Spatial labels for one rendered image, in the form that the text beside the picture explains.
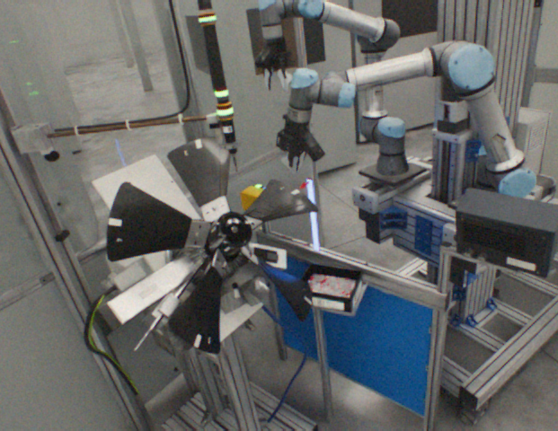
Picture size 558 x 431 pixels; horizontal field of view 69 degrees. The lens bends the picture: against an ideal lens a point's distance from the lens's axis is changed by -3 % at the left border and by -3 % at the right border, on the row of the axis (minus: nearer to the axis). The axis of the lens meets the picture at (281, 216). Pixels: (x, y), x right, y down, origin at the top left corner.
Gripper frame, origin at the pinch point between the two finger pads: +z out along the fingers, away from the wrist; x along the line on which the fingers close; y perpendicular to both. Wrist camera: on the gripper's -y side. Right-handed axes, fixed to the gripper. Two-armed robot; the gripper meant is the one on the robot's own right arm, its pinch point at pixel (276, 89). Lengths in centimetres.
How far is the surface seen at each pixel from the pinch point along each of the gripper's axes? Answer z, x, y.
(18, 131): -10, 26, -90
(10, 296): 49, 45, -111
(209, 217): 25, -19, -60
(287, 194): 28.9, -25.6, -29.6
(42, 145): -5, 20, -87
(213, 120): -5, -23, -54
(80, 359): 93, 46, -100
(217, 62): -21, -27, -51
